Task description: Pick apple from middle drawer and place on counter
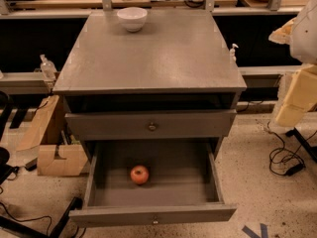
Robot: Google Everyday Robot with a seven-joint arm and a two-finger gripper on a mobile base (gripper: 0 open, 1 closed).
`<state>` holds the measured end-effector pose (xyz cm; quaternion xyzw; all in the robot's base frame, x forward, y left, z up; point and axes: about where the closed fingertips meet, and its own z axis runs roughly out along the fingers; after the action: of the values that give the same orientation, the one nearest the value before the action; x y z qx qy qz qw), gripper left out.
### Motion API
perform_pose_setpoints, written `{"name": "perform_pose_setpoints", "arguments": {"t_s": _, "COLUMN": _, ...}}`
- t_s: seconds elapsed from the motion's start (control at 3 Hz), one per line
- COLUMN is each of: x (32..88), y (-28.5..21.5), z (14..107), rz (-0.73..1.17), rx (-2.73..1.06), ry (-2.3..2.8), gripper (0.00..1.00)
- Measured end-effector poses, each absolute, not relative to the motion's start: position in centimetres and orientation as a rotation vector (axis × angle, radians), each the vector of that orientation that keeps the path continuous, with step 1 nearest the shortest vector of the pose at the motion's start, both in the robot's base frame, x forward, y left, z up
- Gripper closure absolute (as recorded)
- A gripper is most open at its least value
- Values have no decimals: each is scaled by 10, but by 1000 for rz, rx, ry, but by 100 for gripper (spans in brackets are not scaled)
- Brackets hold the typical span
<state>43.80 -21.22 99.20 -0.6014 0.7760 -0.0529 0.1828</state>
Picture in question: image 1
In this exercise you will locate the red apple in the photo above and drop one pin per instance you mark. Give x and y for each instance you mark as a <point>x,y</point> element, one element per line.
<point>139,175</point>

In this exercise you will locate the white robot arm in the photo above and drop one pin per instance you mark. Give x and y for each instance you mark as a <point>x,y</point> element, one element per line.
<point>300,33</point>

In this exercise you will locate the grey wooden drawer cabinet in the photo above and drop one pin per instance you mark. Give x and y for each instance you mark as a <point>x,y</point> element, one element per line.
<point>178,61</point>

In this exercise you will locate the closed grey top drawer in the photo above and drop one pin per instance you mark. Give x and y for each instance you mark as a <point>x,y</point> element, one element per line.
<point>150,124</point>

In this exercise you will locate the open grey middle drawer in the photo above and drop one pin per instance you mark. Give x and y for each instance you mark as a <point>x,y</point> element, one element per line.
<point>183,185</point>

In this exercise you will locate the small white pump bottle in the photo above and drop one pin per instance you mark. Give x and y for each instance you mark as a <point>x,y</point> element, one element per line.
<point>232,51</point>

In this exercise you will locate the white ceramic bowl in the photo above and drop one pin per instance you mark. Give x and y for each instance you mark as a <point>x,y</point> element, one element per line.
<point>132,18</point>

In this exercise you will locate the brown cardboard box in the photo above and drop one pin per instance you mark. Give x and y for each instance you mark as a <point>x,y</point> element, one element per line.
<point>55,158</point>

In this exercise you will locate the clear plastic sanitizer bottle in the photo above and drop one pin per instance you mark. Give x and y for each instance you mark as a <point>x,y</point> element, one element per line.
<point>47,68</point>

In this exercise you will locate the black power adapter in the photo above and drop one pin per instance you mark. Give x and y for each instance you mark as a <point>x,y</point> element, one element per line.
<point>292,171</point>

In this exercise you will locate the black stand leg right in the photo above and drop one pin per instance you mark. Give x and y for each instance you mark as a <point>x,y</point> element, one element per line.
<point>311,150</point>

